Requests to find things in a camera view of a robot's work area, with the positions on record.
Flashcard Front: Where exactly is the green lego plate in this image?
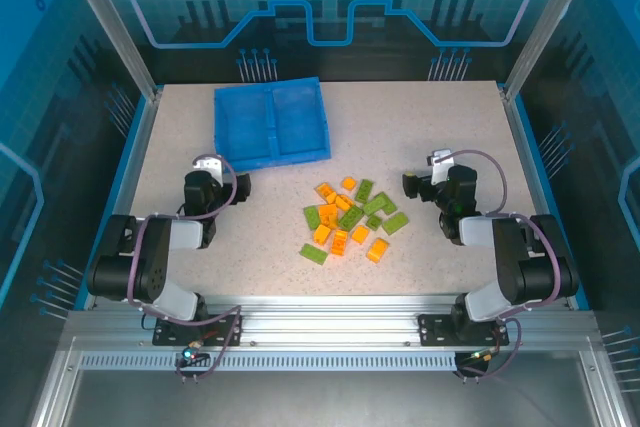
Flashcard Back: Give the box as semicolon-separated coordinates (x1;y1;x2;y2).
299;243;330;266

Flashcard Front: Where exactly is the blue two-compartment plastic bin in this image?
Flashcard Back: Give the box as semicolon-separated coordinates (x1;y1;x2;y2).
213;75;334;174

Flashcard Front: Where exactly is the blue table border strip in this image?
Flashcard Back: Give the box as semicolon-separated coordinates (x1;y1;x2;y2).
514;94;592;311
73;84;151;311

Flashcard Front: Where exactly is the small connector with LED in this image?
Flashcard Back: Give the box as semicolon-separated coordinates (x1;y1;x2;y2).
178;345;211;367
464;348;496;366

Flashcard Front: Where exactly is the grey metal shelf panel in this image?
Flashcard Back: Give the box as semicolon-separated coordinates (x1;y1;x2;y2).
29;366;626;427

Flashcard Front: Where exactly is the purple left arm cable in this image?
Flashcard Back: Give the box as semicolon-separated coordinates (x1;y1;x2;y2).
127;153;245;384

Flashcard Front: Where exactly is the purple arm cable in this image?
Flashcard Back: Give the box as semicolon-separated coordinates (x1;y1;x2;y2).
127;153;245;384
442;149;561;384

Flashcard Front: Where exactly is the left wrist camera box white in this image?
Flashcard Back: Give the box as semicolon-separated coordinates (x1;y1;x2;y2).
193;155;224;183

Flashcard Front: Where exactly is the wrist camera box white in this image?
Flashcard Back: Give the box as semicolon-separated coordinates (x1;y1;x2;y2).
424;149;454;186
193;155;224;183

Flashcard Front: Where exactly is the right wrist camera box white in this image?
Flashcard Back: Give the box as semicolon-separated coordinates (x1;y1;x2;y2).
424;149;454;186

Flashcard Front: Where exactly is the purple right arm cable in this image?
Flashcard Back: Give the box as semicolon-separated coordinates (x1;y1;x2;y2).
442;149;561;384

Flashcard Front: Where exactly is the aluminium front rail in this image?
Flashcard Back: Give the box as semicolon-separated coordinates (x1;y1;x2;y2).
64;295;599;353

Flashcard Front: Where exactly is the aluminium frame post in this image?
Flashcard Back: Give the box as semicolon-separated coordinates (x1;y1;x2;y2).
55;0;164;102
502;0;596;102

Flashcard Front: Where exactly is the slotted grey cable duct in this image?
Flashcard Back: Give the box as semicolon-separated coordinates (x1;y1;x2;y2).
78;352;569;373

